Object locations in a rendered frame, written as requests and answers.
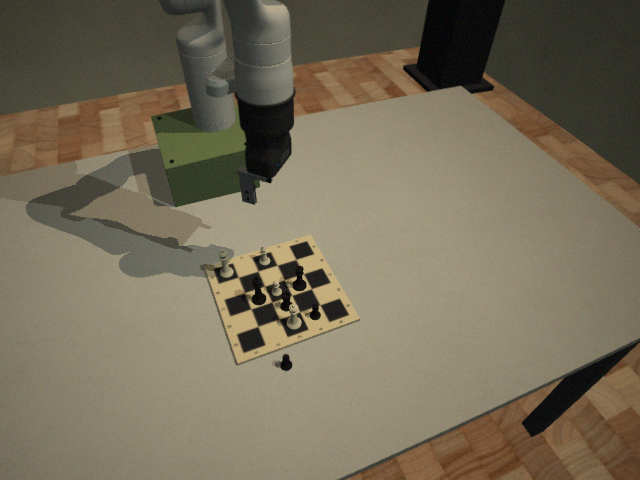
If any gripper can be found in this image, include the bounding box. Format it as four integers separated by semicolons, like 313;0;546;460
205;53;296;205

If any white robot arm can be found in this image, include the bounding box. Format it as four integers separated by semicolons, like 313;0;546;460
159;0;291;132

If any black and cream chessboard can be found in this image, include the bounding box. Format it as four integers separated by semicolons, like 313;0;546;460
205;235;360;365

